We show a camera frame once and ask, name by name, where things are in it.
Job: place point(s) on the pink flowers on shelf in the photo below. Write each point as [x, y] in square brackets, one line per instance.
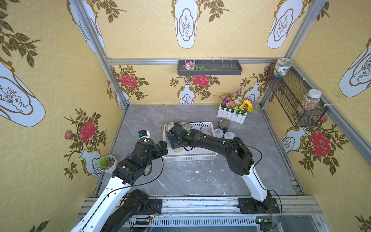
[193, 66]

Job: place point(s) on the orange label white-lid can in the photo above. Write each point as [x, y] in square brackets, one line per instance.
[229, 135]

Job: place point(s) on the plastic jar white lid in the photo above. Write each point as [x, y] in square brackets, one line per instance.
[311, 99]

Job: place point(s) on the white perforated plastic basket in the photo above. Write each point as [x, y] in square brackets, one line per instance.
[190, 153]

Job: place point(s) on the dark tomato tin can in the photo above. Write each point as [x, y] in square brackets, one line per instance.
[223, 124]

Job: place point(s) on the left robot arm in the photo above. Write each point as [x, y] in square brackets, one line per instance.
[103, 217]

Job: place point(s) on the yellow label white-lid can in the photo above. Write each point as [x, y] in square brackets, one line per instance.
[178, 150]

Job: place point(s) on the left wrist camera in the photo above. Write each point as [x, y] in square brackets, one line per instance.
[144, 134]

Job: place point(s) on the glass jar green label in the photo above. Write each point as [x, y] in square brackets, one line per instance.
[282, 67]

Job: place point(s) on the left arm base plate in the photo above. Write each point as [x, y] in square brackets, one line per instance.
[154, 206]

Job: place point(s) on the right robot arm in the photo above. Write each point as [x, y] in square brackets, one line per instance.
[237, 154]

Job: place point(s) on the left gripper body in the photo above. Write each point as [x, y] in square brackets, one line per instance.
[162, 148]

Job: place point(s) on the flower box white fence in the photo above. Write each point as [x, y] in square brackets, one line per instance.
[234, 108]

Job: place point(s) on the pink label white-lid can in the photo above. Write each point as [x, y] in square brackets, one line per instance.
[206, 132]

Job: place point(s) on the small potted green plant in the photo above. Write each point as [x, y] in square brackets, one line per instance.
[107, 164]

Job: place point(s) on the green label white-lid can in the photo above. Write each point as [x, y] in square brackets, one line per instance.
[218, 133]

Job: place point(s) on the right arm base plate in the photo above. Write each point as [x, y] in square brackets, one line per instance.
[252, 206]

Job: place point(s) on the black wire wall basket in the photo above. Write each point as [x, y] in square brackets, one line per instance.
[285, 100]

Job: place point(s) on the purple spatula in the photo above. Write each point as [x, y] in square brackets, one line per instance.
[129, 155]

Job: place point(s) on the grey wall shelf tray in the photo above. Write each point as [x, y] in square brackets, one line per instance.
[214, 67]

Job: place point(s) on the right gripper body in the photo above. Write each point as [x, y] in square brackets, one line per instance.
[175, 136]

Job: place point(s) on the blue tin can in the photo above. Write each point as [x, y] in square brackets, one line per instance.
[186, 125]
[169, 126]

